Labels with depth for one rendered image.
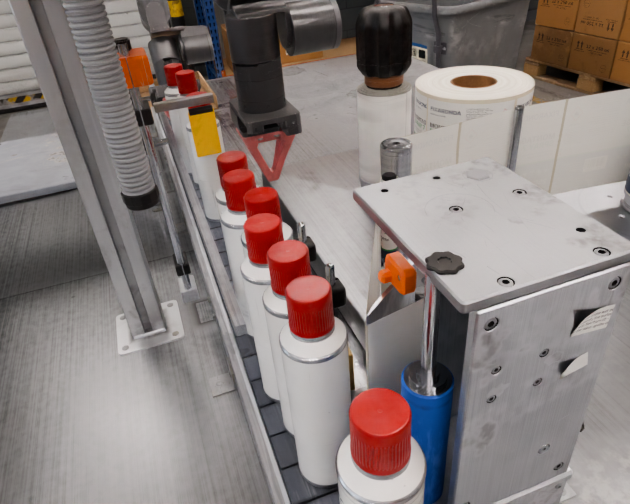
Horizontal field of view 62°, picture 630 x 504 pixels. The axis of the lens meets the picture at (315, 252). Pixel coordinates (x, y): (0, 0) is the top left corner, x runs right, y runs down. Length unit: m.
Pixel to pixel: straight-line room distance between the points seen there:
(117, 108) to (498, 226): 0.33
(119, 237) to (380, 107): 0.42
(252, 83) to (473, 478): 0.46
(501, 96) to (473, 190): 0.57
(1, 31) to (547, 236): 4.99
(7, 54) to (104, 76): 4.71
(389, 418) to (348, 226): 0.57
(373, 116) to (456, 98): 0.16
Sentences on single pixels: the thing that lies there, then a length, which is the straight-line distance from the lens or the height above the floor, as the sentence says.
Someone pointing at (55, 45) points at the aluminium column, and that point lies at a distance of 0.61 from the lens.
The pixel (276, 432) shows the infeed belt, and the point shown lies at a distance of 0.54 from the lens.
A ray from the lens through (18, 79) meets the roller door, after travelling 5.23.
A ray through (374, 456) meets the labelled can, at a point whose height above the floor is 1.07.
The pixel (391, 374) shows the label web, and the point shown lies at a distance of 0.42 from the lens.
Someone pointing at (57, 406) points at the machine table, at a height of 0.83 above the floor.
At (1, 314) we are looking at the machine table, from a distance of 0.92.
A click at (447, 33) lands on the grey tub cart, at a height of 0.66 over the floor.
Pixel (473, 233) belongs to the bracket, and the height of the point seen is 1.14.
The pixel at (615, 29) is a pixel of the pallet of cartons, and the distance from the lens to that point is 4.18.
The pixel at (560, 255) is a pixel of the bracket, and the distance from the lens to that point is 0.31.
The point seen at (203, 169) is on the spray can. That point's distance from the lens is 0.84.
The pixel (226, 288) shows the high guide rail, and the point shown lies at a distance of 0.59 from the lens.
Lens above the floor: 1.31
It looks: 34 degrees down
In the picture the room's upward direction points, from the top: 5 degrees counter-clockwise
